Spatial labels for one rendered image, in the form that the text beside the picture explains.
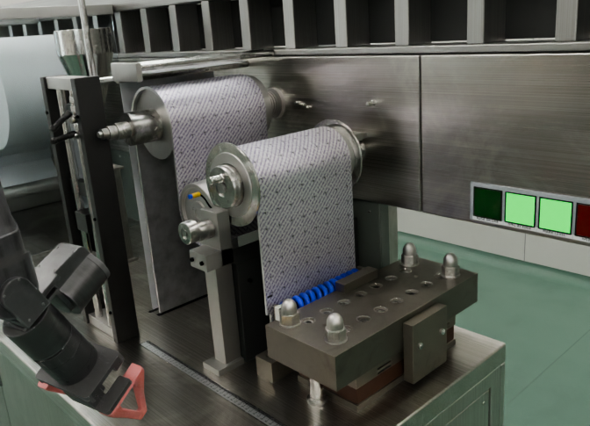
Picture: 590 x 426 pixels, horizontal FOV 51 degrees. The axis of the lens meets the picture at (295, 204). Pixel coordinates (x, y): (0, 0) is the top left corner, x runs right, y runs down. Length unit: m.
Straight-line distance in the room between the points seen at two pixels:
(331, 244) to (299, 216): 0.11
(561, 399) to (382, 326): 1.82
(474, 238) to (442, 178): 2.89
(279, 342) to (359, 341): 0.14
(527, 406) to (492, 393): 1.44
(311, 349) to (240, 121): 0.53
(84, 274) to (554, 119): 0.73
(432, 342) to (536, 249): 2.79
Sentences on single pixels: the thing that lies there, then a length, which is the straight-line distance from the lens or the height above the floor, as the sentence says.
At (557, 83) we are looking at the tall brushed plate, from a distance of 1.04.
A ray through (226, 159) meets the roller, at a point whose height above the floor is 1.30.
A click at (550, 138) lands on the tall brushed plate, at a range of 1.06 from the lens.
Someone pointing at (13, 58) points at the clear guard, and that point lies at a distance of 1.91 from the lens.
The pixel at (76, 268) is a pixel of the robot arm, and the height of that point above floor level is 1.25.
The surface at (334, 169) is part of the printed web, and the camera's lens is 1.15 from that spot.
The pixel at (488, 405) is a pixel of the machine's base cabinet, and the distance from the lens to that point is 1.28.
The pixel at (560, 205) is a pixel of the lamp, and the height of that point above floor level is 1.20.
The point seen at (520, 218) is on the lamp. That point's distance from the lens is 1.10.
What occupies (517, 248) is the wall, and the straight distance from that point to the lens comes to 3.92.
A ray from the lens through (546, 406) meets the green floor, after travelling 2.73.
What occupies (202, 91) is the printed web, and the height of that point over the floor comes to 1.39.
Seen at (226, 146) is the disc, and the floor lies 1.32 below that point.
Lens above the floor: 1.51
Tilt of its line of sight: 16 degrees down
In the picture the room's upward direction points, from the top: 4 degrees counter-clockwise
